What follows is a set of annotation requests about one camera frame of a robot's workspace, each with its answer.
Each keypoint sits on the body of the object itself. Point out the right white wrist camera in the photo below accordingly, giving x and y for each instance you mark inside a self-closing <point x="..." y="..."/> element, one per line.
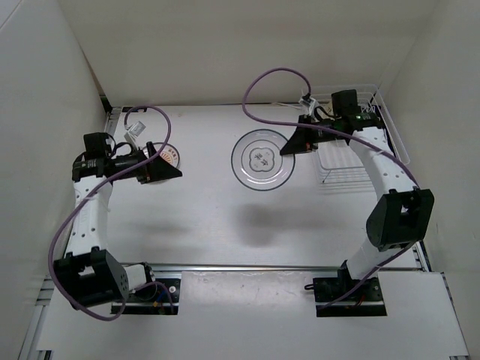
<point x="308" y="103"/>

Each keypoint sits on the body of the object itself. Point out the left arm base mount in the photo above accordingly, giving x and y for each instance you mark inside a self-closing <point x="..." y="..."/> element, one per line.
<point x="157" y="300"/>

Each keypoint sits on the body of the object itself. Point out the metal rail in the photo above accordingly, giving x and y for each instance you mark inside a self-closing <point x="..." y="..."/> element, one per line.
<point x="243" y="267"/>

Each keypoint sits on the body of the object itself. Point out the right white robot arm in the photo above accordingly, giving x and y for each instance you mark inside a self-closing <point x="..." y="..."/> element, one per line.
<point x="403" y="210"/>

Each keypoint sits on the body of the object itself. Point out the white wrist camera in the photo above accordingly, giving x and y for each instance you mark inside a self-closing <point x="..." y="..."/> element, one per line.
<point x="133" y="132"/>
<point x="308" y="103"/>

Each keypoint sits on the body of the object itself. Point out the white plate green rim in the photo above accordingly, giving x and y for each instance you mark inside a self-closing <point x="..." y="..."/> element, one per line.
<point x="257" y="162"/>

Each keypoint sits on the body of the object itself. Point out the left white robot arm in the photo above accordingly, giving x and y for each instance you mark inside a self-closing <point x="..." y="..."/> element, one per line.
<point x="88" y="272"/>

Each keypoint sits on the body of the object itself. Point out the orange sunburst plate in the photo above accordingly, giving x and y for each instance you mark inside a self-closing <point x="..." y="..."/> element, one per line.
<point x="170" y="166"/>

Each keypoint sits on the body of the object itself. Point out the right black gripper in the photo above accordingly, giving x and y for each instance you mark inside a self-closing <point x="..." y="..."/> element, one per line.
<point x="301" y="141"/>

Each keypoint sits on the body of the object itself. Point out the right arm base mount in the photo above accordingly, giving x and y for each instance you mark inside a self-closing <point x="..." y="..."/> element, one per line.
<point x="342" y="296"/>

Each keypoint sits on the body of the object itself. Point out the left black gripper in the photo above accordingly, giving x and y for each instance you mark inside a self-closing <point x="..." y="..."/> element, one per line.
<point x="157" y="169"/>

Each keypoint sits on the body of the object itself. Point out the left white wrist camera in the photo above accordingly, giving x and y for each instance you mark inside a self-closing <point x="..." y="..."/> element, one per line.
<point x="133" y="132"/>

